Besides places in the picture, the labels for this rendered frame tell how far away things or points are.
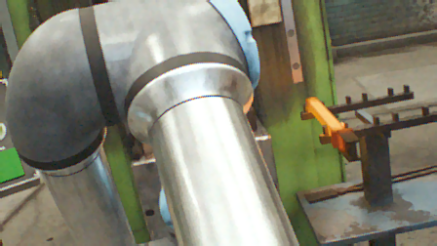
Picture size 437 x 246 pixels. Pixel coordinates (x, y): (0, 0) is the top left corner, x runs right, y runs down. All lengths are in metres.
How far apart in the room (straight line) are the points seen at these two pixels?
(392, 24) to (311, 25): 6.00
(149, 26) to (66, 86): 0.09
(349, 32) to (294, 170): 5.85
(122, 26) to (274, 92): 1.05
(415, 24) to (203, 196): 7.23
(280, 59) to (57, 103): 1.06
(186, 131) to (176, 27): 0.10
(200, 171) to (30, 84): 0.18
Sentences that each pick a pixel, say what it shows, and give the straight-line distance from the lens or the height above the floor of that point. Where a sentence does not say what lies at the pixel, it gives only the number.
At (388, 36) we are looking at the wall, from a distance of 7.41.
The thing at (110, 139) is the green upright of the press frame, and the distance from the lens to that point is 1.45.
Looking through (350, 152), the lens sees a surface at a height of 0.96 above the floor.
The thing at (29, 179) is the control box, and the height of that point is 0.96.
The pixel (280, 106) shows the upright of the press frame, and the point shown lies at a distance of 1.44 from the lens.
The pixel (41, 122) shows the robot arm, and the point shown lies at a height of 1.23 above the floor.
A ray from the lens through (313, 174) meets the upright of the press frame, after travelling 1.54.
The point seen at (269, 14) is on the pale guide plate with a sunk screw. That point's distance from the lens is 1.38.
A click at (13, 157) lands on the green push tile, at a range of 1.21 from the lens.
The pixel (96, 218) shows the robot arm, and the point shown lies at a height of 1.08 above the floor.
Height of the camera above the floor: 1.31
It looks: 15 degrees down
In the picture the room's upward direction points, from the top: 11 degrees counter-clockwise
